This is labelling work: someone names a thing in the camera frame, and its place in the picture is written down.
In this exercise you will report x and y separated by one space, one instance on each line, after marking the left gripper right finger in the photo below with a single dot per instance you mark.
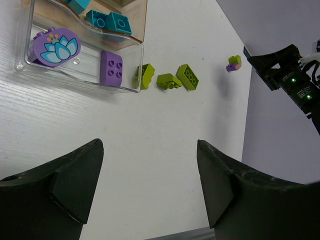
243 203

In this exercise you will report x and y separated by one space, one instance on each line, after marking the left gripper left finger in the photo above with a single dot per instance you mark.
51 201

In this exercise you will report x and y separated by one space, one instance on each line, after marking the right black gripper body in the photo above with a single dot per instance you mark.
286 69

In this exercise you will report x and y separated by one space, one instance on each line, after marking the green purple lego stack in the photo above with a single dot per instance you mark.
234 63

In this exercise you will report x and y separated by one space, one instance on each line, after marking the purple square lego brick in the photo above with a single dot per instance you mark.
111 69

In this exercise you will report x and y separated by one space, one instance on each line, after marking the purple flower lego brick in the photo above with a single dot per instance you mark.
54 47

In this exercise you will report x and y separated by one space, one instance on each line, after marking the teal lego brick with studs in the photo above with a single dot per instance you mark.
97 19

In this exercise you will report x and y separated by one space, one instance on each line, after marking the teal square lego brick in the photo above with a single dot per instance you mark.
118 23

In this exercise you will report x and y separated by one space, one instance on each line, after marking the teal rounded lego brick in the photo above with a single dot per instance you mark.
78 6

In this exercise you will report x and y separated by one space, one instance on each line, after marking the green long lego brick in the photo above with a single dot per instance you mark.
187 77

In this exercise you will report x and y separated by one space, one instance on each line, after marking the green sloped lego brick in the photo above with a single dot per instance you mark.
168 81

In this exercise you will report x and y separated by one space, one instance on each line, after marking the clear plastic tray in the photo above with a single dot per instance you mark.
80 71

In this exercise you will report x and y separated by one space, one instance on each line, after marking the green curved lego brick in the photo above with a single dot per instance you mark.
147 72

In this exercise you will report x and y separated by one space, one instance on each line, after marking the amber plastic tray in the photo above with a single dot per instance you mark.
54 13

